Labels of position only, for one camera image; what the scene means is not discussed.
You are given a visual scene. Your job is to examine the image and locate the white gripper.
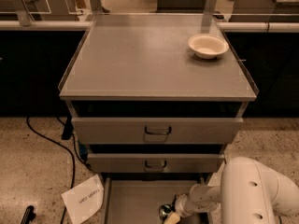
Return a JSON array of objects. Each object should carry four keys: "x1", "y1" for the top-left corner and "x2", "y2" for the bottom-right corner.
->
[{"x1": 164, "y1": 194, "x2": 198, "y2": 224}]

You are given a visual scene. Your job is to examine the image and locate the crushed green can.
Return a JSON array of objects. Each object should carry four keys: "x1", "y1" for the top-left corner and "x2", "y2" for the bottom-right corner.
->
[{"x1": 159, "y1": 204, "x2": 174, "y2": 221}]

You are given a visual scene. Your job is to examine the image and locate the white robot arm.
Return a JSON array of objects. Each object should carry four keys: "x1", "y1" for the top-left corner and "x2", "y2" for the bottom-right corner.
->
[{"x1": 159, "y1": 157, "x2": 299, "y2": 224}]

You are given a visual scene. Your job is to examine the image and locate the grey bottom drawer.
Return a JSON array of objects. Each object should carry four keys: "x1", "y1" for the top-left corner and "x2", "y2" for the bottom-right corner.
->
[{"x1": 101, "y1": 173, "x2": 207, "y2": 224}]

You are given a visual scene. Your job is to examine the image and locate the grey drawer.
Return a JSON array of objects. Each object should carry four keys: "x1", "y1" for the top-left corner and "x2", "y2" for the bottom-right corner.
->
[
  {"x1": 101, "y1": 173, "x2": 207, "y2": 224},
  {"x1": 88, "y1": 144, "x2": 224, "y2": 174},
  {"x1": 71, "y1": 100, "x2": 244, "y2": 145}
]

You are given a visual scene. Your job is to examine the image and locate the grey middle drawer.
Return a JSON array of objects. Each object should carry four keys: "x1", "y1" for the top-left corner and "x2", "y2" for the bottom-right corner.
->
[{"x1": 88, "y1": 144, "x2": 224, "y2": 174}]

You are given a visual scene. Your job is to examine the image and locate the grey drawer cabinet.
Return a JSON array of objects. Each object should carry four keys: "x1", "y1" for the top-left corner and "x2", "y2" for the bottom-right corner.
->
[{"x1": 58, "y1": 13, "x2": 259, "y2": 182}]

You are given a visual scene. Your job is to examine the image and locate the grey top drawer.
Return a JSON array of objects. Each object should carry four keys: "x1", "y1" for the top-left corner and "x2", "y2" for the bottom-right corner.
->
[{"x1": 71, "y1": 100, "x2": 244, "y2": 145}]

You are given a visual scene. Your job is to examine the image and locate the white paper label sign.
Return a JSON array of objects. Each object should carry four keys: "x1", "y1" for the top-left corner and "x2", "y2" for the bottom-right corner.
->
[{"x1": 62, "y1": 175, "x2": 104, "y2": 224}]

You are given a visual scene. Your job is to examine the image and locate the black object on floor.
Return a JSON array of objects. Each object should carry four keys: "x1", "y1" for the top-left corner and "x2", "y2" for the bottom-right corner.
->
[{"x1": 21, "y1": 205, "x2": 36, "y2": 224}]

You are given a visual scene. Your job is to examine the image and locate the white paper bowl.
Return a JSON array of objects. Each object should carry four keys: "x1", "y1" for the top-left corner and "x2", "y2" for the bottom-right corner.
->
[{"x1": 188, "y1": 34, "x2": 229, "y2": 60}]

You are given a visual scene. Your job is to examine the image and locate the grey background table right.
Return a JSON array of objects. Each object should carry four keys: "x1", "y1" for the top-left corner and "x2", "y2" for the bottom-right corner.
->
[{"x1": 229, "y1": 0, "x2": 299, "y2": 23}]

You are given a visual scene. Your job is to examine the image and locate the grey background table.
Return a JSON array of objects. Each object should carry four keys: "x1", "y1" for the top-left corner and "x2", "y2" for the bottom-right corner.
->
[
  {"x1": 229, "y1": 0, "x2": 299, "y2": 23},
  {"x1": 0, "y1": 0, "x2": 78, "y2": 21}
]

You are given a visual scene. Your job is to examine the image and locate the grey background table left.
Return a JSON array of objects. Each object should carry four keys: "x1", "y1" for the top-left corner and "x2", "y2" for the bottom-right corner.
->
[{"x1": 0, "y1": 0, "x2": 78, "y2": 21}]

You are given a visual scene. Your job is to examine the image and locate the black cable left floor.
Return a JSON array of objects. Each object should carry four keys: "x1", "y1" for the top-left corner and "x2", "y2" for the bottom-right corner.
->
[{"x1": 25, "y1": 115, "x2": 93, "y2": 224}]

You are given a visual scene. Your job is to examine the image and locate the white horizontal rail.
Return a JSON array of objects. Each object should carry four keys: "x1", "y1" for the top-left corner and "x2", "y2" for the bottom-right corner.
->
[{"x1": 0, "y1": 21, "x2": 299, "y2": 33}]

